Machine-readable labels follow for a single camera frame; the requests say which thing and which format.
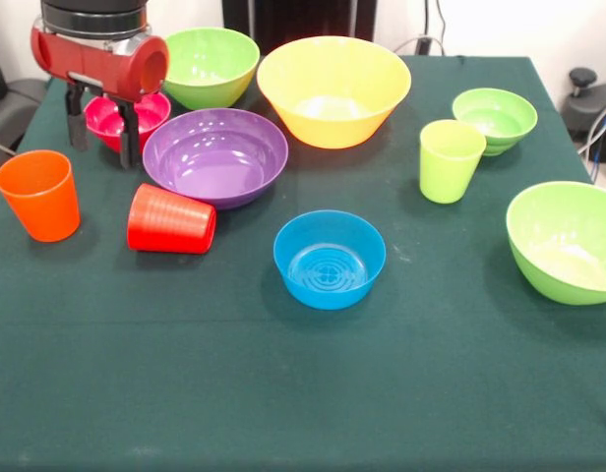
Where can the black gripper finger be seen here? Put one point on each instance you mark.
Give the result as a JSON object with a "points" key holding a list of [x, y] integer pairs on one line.
{"points": [[78, 130], [130, 142]]}

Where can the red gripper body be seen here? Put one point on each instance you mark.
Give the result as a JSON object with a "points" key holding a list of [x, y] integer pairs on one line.
{"points": [[96, 64]]}

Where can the red cup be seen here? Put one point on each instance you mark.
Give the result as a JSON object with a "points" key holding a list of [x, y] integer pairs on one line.
{"points": [[170, 221]]}

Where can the orange cup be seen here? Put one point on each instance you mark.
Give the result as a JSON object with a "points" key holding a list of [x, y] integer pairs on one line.
{"points": [[42, 211]]}

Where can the blue bowl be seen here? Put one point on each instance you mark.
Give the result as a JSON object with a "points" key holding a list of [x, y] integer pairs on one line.
{"points": [[327, 290]]}

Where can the pink bowl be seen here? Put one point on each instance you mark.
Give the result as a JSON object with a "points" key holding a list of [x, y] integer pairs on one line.
{"points": [[103, 123]]}

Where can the grey chair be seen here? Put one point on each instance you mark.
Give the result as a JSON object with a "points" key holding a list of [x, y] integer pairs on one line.
{"points": [[10, 113]]}

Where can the purple bowl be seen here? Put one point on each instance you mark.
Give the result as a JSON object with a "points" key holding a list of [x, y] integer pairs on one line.
{"points": [[209, 157]]}

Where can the large light green bowl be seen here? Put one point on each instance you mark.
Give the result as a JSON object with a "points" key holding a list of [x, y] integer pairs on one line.
{"points": [[209, 59], [554, 275]]}

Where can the large yellow bowl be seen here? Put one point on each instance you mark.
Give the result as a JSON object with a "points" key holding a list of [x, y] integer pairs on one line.
{"points": [[332, 128]]}

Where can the dark green tablecloth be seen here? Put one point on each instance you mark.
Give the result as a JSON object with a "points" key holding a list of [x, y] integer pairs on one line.
{"points": [[303, 369]]}

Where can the black power plug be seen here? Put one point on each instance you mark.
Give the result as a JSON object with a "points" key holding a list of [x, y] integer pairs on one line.
{"points": [[423, 45]]}

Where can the yellow-green cup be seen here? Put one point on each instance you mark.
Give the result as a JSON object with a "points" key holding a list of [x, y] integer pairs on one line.
{"points": [[445, 177]]}

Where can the small green bowl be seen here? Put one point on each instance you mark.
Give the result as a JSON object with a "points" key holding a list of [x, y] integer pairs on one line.
{"points": [[500, 118]]}

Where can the black knobbed stand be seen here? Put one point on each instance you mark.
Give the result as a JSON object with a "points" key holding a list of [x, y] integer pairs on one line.
{"points": [[583, 78]]}

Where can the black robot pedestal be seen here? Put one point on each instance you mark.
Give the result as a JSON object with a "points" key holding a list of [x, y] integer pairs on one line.
{"points": [[293, 19]]}

